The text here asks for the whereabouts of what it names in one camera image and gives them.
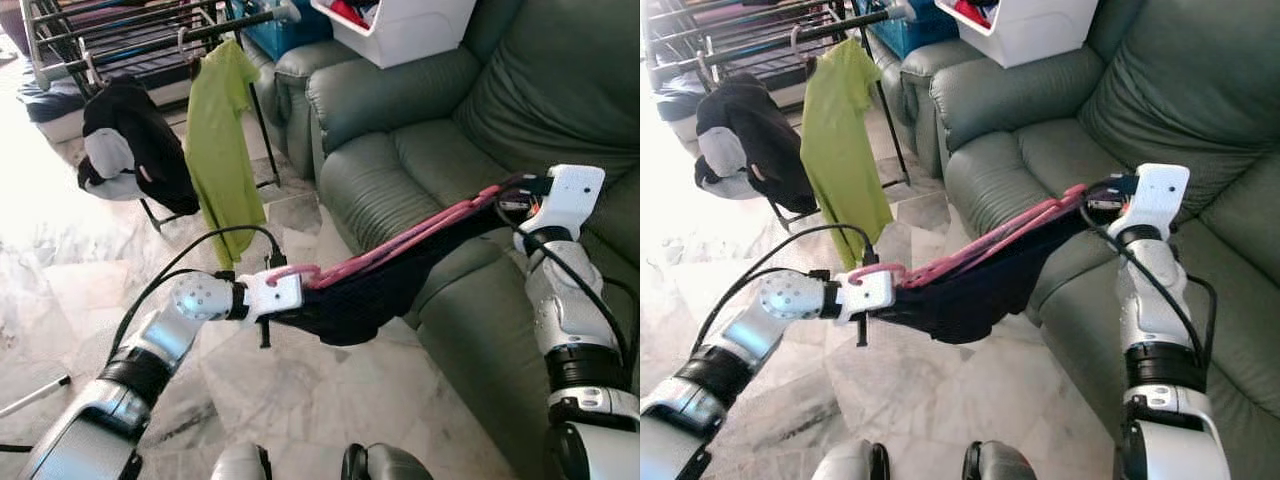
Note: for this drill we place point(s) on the red plastic hanger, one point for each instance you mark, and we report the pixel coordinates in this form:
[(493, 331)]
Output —
[(1000, 236), (400, 242)]

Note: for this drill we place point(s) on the white storage bin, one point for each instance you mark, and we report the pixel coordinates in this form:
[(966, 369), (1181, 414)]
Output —
[(410, 40), (1030, 40)]

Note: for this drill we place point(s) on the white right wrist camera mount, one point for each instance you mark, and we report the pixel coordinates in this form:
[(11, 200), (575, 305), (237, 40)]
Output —
[(575, 195), (1158, 195)]

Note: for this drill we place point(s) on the robot right leg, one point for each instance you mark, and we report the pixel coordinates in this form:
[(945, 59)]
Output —
[(390, 465), (1000, 465)]

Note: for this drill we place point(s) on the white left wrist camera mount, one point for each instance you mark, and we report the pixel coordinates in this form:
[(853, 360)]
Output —
[(868, 293), (275, 295)]

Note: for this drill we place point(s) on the black and white garment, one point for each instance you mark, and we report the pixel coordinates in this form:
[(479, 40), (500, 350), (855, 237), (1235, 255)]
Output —
[(150, 140), (765, 130)]

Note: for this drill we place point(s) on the green leather sofa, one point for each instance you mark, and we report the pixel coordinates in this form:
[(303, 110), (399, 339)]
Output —
[(420, 150), (1020, 160)]

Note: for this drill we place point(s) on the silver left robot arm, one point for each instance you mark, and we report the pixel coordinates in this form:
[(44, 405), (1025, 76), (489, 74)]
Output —
[(790, 295), (195, 298)]

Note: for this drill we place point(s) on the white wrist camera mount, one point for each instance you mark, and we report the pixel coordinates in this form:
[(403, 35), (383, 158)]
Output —
[(575, 195), (868, 293), (1158, 195), (275, 295)]

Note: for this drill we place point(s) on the robot left leg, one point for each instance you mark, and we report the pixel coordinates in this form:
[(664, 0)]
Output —
[(240, 465), (850, 465)]

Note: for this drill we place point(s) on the red garment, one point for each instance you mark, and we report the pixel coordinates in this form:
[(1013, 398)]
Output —
[(348, 10), (972, 10)]

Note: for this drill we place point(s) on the blue suitcase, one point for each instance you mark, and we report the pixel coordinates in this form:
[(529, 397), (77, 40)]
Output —
[(290, 40), (915, 40)]

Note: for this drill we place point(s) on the black metal drying rack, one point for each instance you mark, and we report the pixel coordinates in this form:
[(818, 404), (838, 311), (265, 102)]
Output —
[(900, 12), (285, 13)]

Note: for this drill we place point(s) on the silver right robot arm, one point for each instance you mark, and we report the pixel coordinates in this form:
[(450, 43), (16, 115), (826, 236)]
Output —
[(565, 310), (1150, 310)]

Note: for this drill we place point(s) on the grey floor mattress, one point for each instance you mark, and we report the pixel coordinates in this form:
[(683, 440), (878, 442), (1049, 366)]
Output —
[(675, 100), (50, 105)]

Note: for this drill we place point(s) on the green garment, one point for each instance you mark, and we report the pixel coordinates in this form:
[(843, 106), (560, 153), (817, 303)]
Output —
[(840, 150), (222, 150)]

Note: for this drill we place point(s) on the robot leg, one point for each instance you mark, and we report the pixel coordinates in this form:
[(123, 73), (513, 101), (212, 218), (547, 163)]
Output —
[(1000, 465), (850, 465), (390, 465), (240, 465)]

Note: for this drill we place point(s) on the dark navy garment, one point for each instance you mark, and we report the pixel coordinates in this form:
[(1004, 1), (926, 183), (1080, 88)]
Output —
[(370, 305), (975, 300)]

